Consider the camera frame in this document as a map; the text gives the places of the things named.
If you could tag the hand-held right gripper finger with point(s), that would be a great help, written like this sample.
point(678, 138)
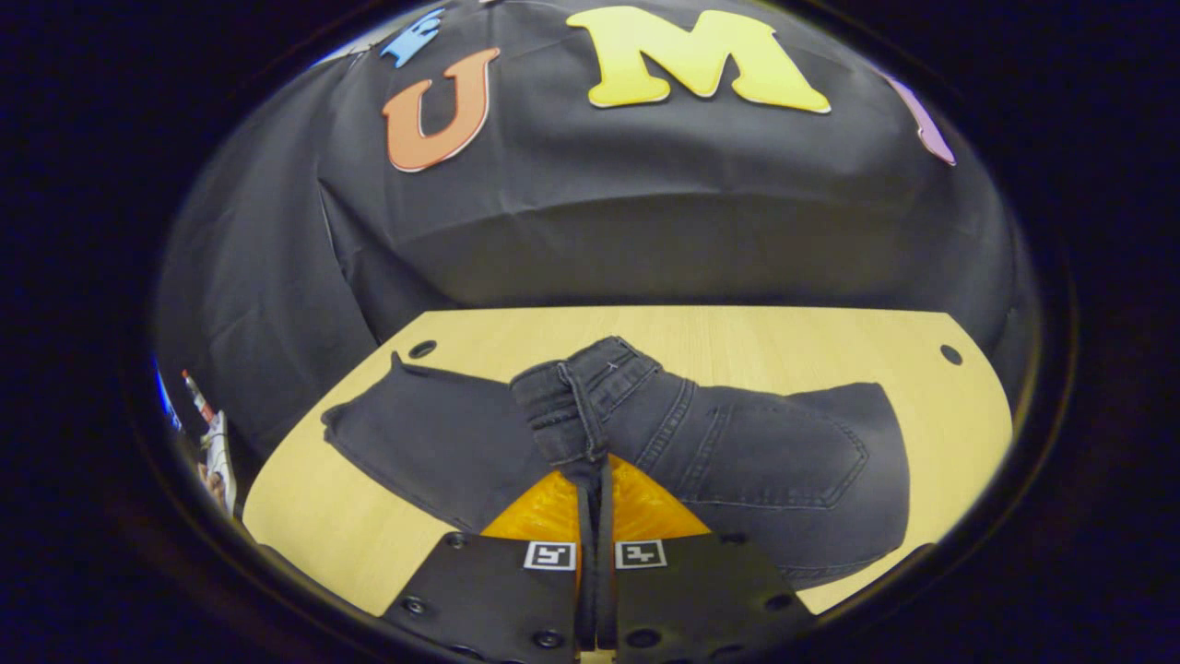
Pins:
point(586, 599)
point(608, 599)

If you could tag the black jeans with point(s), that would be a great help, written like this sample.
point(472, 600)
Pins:
point(784, 461)

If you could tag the black backdrop cloth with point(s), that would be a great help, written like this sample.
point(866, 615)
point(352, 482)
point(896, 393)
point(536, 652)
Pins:
point(645, 203)

